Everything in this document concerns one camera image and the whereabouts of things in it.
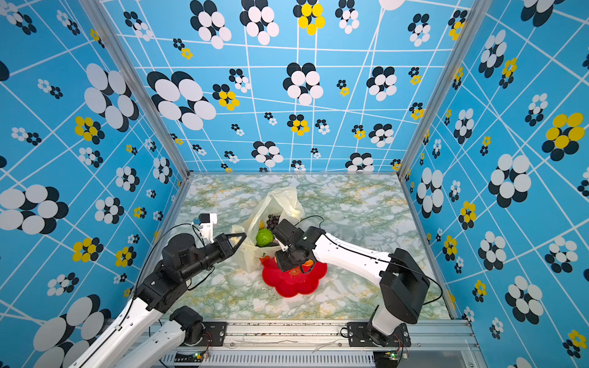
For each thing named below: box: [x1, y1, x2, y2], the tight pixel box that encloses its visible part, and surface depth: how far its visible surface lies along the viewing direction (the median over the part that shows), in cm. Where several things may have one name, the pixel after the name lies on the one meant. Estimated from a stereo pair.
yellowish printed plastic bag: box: [231, 187, 305, 273], surface depth 74 cm
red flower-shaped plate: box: [259, 256, 329, 299], surface depth 84 cm
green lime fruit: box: [256, 228, 274, 248], surface depth 89 cm
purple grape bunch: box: [266, 213, 280, 232], surface depth 99 cm
